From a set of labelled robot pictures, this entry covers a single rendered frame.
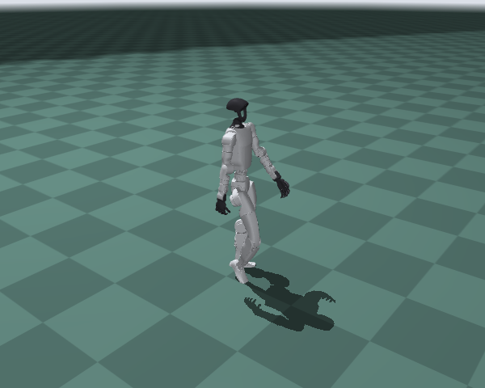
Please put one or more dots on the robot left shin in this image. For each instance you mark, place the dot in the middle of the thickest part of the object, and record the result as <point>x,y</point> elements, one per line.
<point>239,240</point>

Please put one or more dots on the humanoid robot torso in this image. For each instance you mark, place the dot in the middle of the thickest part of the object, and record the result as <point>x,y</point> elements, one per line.
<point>241,157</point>

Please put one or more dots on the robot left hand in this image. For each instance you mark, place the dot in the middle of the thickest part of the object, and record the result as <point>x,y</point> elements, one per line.
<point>282,185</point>

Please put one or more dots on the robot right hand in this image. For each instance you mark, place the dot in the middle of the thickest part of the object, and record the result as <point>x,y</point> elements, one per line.
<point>221,206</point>

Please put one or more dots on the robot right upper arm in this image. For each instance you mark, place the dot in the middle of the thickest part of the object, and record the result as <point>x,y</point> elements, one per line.
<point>228,142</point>

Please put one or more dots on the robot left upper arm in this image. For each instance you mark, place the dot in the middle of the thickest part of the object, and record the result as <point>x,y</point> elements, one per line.
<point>259,151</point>

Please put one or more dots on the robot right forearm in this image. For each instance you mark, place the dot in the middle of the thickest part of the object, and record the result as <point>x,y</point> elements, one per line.
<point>224,182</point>

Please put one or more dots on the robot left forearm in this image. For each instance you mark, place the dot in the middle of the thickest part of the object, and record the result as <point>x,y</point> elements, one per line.
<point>270,169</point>

